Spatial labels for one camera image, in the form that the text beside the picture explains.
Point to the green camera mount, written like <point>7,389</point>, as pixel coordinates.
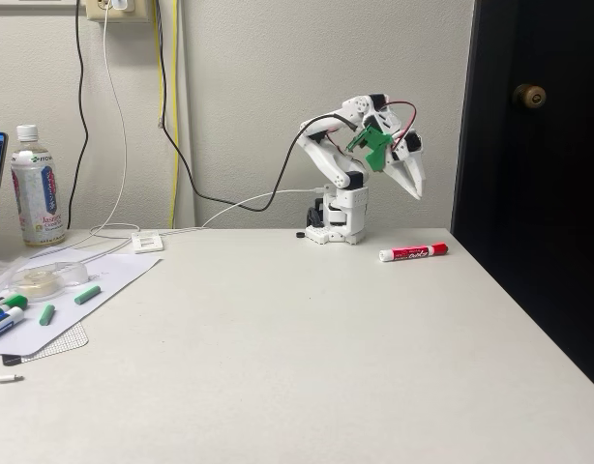
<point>377,150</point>

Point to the red marker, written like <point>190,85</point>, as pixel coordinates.
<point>413,252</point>

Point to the jasmine tea plastic bottle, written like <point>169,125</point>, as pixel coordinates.
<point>38,193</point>

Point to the white charger plug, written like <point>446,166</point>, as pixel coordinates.
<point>122,5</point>

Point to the brass door knob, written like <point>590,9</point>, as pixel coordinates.
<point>530,95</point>

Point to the white flat adapter box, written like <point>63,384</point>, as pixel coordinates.
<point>148,242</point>

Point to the black door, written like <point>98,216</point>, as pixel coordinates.
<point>529,217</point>

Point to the green whiteboard marker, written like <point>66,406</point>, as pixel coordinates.
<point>14,302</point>

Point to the blue whiteboard marker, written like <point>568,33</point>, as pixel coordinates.
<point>7,321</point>

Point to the green marker cap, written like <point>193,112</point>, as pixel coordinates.
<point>46,315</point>
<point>87,295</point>

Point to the beige wall outlet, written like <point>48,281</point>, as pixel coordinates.
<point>96,12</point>

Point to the white paper sheet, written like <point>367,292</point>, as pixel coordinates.
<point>113,275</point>

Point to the white mesh mat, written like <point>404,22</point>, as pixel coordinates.
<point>67,340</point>

